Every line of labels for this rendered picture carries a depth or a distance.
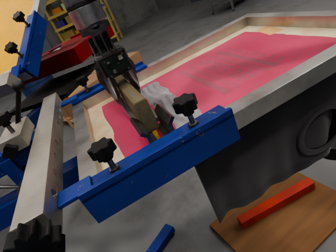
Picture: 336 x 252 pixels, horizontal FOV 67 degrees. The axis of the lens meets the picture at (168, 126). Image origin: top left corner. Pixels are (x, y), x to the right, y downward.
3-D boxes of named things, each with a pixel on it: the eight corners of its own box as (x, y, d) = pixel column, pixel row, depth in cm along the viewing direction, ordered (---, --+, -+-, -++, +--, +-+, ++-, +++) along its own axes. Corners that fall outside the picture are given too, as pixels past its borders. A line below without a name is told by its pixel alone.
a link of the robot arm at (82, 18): (67, 13, 59) (99, -1, 60) (78, 33, 61) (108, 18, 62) (68, 13, 52) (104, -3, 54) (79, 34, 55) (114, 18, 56)
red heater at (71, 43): (66, 56, 206) (58, 41, 201) (115, 36, 193) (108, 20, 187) (21, 88, 156) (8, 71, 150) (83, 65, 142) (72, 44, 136)
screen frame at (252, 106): (249, 22, 107) (247, 13, 105) (416, 24, 56) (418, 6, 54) (77, 112, 95) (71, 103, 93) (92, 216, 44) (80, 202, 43)
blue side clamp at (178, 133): (226, 128, 53) (217, 100, 50) (241, 138, 49) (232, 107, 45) (95, 205, 48) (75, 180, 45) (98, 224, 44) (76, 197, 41)
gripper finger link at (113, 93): (117, 115, 65) (106, 81, 60) (113, 108, 70) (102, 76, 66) (129, 111, 65) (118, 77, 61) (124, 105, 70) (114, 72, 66)
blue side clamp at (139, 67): (149, 77, 101) (141, 60, 98) (152, 79, 97) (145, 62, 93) (79, 113, 96) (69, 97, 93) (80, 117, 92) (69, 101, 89)
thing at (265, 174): (327, 144, 85) (319, 41, 68) (353, 157, 78) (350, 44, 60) (212, 219, 78) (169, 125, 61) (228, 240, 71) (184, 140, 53)
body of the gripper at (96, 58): (106, 84, 59) (79, 33, 53) (101, 77, 67) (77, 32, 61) (136, 69, 60) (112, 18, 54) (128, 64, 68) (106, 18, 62)
